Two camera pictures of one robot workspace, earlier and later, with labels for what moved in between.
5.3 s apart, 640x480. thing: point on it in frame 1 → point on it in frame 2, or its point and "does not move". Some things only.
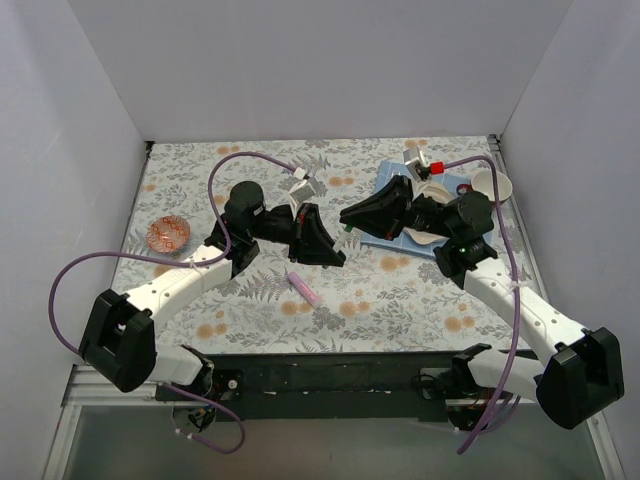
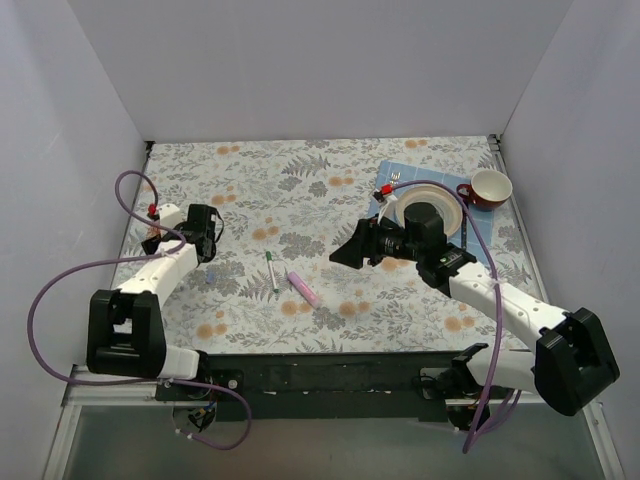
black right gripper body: x=404 y=211 → x=365 y=243
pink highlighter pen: x=300 y=285 does not move
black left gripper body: x=300 y=231 → x=206 y=251
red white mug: x=482 y=181 does not move
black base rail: x=320 y=387 does not move
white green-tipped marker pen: x=340 y=241 → x=269 y=258
